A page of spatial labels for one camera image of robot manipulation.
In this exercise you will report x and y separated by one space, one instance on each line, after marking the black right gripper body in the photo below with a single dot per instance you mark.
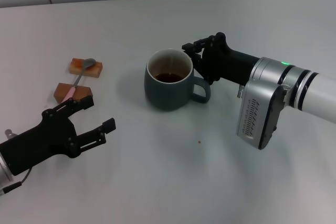
231 64

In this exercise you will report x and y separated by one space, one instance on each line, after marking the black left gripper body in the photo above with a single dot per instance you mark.
39 142

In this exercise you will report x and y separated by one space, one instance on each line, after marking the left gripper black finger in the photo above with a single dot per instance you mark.
81 103
109 125

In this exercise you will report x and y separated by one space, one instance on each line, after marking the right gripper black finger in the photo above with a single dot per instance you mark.
190 46
199 62

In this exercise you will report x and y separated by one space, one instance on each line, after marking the grey ceramic mug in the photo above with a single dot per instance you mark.
162 95

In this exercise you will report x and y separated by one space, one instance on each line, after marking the dark brown arched wooden block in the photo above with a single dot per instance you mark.
84 91

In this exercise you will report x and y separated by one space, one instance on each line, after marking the orange wooden block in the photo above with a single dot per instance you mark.
93 72

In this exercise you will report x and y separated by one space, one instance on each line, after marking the dark coffee liquid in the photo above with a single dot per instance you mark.
168 78

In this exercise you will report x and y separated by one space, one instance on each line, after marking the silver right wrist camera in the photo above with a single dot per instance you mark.
252 113

